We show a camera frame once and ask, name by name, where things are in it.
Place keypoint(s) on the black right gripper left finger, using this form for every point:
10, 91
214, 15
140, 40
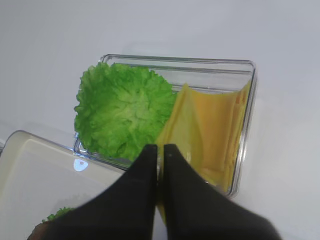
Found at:
124, 211

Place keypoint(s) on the white serving tray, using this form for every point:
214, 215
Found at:
38, 177

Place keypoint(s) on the lettuce leaf on tray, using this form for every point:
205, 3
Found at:
59, 213

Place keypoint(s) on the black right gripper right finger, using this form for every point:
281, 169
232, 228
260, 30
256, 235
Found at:
223, 219

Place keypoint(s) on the clear lettuce cheese container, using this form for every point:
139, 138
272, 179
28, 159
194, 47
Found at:
208, 76

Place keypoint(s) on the yellow cheese slice stack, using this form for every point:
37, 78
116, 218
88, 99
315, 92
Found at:
220, 120

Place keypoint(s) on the brown patty on tray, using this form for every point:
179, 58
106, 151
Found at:
38, 231

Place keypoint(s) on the lettuce leaf in container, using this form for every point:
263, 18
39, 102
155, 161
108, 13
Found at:
121, 109

